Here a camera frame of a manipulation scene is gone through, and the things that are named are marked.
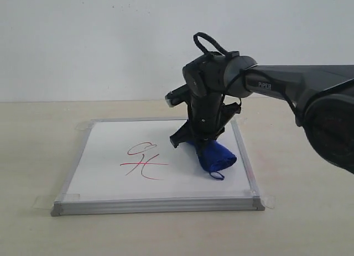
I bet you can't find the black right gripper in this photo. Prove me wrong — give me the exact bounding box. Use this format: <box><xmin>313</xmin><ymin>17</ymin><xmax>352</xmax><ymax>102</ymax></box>
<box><xmin>169</xmin><ymin>91</ymin><xmax>242</xmax><ymax>168</ymax></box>

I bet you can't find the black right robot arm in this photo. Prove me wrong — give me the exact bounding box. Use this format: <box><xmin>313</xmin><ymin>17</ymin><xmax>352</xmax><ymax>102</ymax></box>
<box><xmin>165</xmin><ymin>51</ymin><xmax>353</xmax><ymax>173</ymax></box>

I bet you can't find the black braided cable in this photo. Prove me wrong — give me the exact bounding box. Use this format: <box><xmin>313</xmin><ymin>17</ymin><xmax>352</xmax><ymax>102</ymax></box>
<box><xmin>192</xmin><ymin>32</ymin><xmax>298</xmax><ymax>116</ymax></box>

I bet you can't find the clear tape back left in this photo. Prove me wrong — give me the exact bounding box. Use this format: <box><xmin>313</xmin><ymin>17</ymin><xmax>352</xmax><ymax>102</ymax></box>
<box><xmin>75</xmin><ymin>121</ymin><xmax>96</xmax><ymax>131</ymax></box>

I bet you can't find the clear tape front right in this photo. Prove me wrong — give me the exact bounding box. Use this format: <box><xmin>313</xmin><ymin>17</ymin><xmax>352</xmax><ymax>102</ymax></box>
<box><xmin>243</xmin><ymin>189</ymin><xmax>277</xmax><ymax>210</ymax></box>

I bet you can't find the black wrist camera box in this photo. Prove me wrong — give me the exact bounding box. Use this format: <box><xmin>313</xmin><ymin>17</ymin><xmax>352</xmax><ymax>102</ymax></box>
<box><xmin>165</xmin><ymin>84</ymin><xmax>191</xmax><ymax>107</ymax></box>

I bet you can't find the white board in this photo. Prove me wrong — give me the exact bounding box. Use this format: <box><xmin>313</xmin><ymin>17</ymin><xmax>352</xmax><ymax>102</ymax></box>
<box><xmin>51</xmin><ymin>117</ymin><xmax>259</xmax><ymax>217</ymax></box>

